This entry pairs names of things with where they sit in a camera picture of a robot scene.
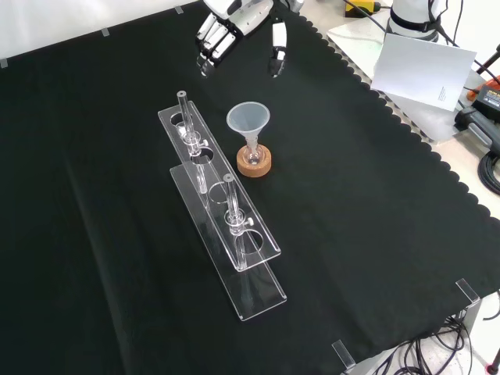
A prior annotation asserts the clear acrylic funnel stand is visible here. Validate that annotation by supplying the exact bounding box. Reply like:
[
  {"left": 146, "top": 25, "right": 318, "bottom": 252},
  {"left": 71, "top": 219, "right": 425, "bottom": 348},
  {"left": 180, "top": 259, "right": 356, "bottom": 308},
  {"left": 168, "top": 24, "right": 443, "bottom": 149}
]
[{"left": 157, "top": 91, "right": 288, "bottom": 323}]

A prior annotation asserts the clear plastic weighing funnel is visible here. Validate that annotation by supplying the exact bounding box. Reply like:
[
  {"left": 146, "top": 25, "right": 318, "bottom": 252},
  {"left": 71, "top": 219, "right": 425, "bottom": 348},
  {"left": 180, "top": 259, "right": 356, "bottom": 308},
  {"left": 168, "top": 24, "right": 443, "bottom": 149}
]
[{"left": 226, "top": 102, "right": 270, "bottom": 155}]

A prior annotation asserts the black tripod leg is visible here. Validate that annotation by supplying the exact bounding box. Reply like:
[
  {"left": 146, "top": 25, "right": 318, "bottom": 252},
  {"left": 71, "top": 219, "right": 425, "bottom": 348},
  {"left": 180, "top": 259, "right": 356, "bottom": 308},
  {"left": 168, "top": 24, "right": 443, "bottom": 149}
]
[{"left": 473, "top": 41, "right": 500, "bottom": 76}]

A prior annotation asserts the white paper card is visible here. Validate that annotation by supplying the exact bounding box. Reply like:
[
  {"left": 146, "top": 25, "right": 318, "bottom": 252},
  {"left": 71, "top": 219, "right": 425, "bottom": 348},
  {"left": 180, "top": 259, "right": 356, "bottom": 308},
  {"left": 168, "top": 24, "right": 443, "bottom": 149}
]
[{"left": 370, "top": 32, "right": 478, "bottom": 113}]

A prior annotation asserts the yellow stop button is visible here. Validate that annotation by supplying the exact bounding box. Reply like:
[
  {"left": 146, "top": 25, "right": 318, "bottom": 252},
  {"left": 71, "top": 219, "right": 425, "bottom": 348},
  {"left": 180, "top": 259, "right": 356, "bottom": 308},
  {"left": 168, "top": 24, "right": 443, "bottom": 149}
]
[{"left": 344, "top": 0, "right": 382, "bottom": 18}]

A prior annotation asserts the black floor cable bundle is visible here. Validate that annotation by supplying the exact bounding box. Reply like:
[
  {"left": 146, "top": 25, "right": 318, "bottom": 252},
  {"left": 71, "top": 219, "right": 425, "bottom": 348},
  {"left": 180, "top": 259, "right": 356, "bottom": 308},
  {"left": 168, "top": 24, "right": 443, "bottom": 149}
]
[{"left": 390, "top": 312, "right": 500, "bottom": 375}]

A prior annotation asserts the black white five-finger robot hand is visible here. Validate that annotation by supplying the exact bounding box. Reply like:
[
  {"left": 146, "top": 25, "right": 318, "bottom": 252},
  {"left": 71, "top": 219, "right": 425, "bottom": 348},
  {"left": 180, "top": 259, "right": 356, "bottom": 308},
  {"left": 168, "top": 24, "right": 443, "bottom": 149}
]
[{"left": 194, "top": 0, "right": 305, "bottom": 78}]

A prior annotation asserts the black orange power tool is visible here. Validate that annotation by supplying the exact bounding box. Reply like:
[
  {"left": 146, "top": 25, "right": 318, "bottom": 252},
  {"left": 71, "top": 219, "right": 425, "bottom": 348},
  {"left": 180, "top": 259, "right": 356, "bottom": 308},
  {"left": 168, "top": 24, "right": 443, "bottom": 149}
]
[{"left": 455, "top": 73, "right": 500, "bottom": 152}]

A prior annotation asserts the black bench cloth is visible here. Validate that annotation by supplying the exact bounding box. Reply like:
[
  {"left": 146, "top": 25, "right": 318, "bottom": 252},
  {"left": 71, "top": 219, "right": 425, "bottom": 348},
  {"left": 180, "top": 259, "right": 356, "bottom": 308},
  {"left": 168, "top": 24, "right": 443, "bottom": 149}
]
[{"left": 0, "top": 0, "right": 500, "bottom": 375}]

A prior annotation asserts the coiled black cable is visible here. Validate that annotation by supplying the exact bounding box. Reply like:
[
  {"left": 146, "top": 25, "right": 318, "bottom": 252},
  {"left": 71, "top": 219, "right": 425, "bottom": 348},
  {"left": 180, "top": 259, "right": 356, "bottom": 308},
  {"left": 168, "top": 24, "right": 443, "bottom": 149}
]
[{"left": 478, "top": 150, "right": 500, "bottom": 196}]

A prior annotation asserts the small round-bottom glass flask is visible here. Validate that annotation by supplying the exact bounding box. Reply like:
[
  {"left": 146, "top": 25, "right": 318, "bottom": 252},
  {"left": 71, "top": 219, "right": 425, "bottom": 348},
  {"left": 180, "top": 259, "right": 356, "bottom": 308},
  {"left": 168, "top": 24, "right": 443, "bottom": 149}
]
[{"left": 242, "top": 136, "right": 264, "bottom": 166}]

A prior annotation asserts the cork ring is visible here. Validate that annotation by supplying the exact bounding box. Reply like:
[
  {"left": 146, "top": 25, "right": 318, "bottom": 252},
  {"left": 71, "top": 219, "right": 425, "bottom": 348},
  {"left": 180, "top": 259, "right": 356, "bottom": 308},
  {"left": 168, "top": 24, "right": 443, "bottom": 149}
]
[{"left": 236, "top": 145, "right": 272, "bottom": 177}]

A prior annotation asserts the pale grey base board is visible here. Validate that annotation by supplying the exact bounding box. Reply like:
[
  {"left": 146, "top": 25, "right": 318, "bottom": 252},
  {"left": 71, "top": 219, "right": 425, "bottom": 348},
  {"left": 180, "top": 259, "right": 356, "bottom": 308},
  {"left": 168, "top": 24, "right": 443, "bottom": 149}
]
[{"left": 326, "top": 17, "right": 472, "bottom": 144}]

